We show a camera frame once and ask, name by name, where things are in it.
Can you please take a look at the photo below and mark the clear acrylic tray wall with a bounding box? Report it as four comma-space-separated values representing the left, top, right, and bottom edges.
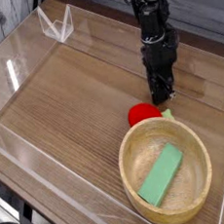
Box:
0, 7, 224, 224

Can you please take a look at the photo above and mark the green rectangular block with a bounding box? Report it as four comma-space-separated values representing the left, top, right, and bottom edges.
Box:
137, 143, 183, 207

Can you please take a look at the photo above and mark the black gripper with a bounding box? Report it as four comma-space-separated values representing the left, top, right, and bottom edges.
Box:
141, 28, 179, 105

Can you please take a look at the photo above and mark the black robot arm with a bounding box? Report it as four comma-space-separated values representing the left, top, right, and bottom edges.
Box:
124, 0, 179, 105

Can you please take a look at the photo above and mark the clear acrylic corner bracket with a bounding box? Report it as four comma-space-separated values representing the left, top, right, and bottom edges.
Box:
37, 5, 74, 43

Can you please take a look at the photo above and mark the red plush strawberry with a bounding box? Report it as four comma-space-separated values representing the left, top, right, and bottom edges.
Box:
128, 102, 174, 127

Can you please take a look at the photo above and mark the wooden bowl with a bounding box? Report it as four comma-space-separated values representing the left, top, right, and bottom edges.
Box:
118, 117, 212, 224

